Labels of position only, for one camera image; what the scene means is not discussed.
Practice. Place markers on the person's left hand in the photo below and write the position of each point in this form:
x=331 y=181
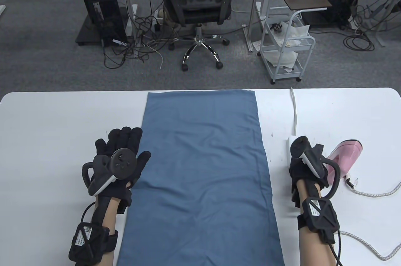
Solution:
x=123 y=137

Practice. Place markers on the person's right hand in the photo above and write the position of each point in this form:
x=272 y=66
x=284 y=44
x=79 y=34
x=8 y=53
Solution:
x=297 y=172

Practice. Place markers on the pink electric iron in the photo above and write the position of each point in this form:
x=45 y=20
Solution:
x=347 y=153

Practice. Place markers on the blue pillowcase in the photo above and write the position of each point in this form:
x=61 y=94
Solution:
x=203 y=169

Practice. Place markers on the person's left forearm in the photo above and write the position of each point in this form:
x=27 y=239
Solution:
x=111 y=216

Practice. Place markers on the person's right forearm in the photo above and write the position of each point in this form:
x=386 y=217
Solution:
x=313 y=250

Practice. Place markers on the black white left hand controller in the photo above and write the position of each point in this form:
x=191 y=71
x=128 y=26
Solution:
x=123 y=161

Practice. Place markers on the black white hand controller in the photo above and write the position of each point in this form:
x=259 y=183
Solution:
x=299 y=147
x=123 y=161

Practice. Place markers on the black white right hand controller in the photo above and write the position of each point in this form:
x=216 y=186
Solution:
x=299 y=147

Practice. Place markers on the white table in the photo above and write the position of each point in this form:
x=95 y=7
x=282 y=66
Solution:
x=62 y=122

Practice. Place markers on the black desk base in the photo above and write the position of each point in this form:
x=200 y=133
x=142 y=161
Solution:
x=87 y=32

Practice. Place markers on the white floor power strip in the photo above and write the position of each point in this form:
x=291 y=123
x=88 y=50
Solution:
x=156 y=21

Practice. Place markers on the white rolling cart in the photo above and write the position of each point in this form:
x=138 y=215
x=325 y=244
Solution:
x=311 y=48

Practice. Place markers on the white desk leg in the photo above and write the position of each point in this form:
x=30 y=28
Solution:
x=129 y=2

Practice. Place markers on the white paper bag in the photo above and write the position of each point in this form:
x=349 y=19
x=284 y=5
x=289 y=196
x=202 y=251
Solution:
x=288 y=32

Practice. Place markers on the grey desk leg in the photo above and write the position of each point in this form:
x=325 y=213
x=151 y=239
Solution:
x=380 y=39

